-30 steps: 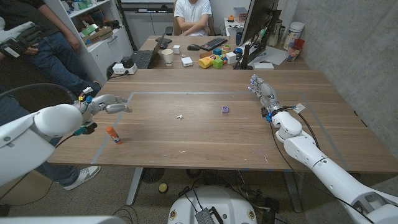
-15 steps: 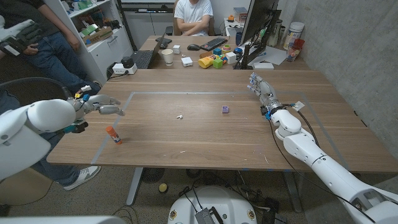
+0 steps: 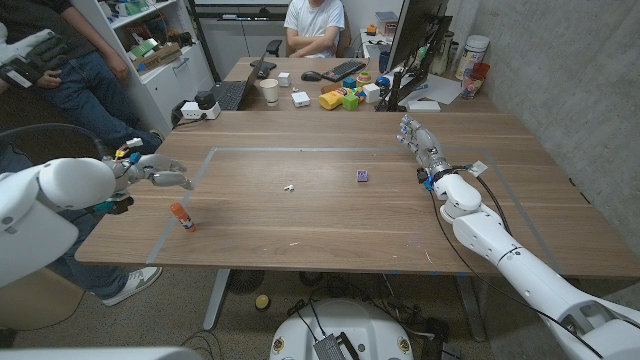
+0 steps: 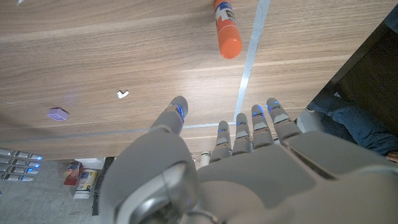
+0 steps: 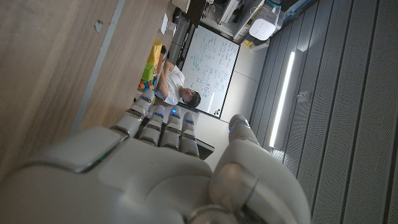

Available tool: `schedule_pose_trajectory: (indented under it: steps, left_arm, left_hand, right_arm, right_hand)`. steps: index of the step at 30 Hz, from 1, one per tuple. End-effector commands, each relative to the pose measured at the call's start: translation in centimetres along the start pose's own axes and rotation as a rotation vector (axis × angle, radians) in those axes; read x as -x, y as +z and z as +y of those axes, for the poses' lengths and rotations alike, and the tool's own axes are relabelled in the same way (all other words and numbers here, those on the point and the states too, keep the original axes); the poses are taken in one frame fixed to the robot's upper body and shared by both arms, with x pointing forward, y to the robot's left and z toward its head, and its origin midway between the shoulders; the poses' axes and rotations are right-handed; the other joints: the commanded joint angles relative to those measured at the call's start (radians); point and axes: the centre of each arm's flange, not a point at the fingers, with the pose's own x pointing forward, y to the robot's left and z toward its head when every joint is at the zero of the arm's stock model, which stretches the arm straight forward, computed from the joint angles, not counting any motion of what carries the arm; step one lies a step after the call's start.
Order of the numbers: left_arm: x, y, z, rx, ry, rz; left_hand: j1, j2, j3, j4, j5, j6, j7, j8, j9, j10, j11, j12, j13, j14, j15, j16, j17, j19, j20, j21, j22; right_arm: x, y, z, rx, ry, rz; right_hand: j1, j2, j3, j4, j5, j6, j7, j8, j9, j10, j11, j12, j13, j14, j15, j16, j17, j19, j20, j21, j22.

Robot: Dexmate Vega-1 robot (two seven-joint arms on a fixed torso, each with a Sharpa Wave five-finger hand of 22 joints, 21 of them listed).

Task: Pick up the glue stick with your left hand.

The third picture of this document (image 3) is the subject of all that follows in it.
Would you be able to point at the person in white t-shirt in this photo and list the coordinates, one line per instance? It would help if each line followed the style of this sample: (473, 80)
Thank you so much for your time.
(315, 20)

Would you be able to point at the dark drinking bottle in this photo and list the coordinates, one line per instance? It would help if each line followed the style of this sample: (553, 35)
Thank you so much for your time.
(442, 52)

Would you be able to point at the black curved chair rail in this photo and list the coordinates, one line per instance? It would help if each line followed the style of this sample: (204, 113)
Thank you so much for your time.
(50, 125)

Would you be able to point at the white shelf cabinet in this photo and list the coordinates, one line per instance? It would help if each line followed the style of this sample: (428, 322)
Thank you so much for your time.
(170, 85)

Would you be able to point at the small purple cube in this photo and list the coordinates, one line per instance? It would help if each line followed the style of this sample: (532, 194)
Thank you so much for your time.
(362, 175)

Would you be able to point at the white black teleoperation glove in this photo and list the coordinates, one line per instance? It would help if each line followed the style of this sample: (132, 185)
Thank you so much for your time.
(30, 50)

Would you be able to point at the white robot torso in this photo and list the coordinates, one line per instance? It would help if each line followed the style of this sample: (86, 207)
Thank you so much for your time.
(360, 325)

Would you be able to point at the black laptop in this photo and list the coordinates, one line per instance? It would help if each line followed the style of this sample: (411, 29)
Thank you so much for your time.
(230, 95)

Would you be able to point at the yellow toy cup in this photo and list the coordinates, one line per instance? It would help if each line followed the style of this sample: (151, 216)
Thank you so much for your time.
(330, 100)

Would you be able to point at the black plug adapter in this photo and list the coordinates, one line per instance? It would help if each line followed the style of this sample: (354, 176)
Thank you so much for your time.
(205, 99)

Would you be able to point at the grey table leg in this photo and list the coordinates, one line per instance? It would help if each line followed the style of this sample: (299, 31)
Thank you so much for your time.
(471, 307)
(216, 300)

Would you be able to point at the person in black shirt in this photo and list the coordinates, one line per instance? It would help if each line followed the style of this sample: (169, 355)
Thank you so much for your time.
(85, 90)

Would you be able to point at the orange glue stick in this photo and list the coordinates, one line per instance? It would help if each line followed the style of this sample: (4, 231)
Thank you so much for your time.
(182, 217)

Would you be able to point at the clear storage box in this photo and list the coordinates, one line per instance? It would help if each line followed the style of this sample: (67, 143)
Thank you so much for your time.
(386, 22)

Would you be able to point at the black keyboard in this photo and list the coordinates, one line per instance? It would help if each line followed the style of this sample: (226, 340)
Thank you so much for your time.
(344, 70)

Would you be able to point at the black box on torso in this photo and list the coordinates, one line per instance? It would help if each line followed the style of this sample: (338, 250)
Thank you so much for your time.
(330, 347)

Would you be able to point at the white labelled canister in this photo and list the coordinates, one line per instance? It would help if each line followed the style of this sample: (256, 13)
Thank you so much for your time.
(472, 55)

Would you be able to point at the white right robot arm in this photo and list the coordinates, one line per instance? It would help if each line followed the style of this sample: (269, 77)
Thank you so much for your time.
(500, 245)

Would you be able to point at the white paper sheet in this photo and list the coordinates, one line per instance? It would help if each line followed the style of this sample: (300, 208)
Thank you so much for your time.
(442, 90)

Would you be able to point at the cardboard box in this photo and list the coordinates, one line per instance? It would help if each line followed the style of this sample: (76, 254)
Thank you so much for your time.
(157, 57)

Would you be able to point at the white flat adapter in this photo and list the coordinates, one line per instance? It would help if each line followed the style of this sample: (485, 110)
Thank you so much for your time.
(300, 99)

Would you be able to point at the black computer mouse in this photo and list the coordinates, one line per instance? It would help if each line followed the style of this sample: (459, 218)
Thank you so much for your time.
(311, 76)

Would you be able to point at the black computer monitor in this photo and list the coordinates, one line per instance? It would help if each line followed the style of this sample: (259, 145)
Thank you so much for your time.
(415, 25)

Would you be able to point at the white toy cube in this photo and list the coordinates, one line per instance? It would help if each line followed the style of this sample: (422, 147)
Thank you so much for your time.
(371, 93)

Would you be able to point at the white paper cup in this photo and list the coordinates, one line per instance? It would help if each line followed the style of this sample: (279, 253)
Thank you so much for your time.
(270, 92)

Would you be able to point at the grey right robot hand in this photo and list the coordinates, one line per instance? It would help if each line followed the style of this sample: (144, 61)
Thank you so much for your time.
(427, 147)

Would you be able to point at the yellow ball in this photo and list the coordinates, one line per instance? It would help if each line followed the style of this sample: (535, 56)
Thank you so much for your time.
(262, 302)

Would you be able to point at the white power strip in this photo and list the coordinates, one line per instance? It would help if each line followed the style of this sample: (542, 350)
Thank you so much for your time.
(192, 111)

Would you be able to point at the blue toy cube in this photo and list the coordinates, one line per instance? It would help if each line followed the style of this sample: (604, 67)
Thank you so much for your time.
(349, 82)

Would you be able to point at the small white cube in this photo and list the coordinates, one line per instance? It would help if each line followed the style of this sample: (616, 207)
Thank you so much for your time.
(284, 79)

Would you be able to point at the person in blue jeans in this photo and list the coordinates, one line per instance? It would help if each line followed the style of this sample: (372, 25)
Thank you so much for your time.
(95, 270)

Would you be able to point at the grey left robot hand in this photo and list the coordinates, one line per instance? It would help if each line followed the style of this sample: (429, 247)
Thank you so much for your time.
(160, 170)

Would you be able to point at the black round fan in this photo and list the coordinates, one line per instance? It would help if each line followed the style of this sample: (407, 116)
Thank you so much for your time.
(245, 281)

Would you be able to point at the dark blue mug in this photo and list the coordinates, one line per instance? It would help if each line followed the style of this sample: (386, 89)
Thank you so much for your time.
(384, 62)

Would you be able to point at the green toy cube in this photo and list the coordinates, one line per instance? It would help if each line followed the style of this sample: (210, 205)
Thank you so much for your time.
(350, 102)

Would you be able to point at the flat white box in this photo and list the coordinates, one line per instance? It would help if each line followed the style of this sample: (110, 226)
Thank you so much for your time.
(423, 105)

